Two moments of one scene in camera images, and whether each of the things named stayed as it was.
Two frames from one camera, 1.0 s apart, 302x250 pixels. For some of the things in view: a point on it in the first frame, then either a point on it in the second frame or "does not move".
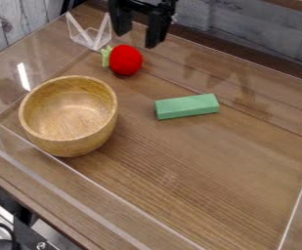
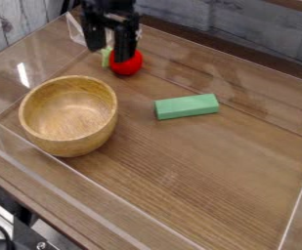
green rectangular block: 186,106 does not move
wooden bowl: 68,114 does not move
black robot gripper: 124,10 → 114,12
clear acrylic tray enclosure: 168,147 does not move
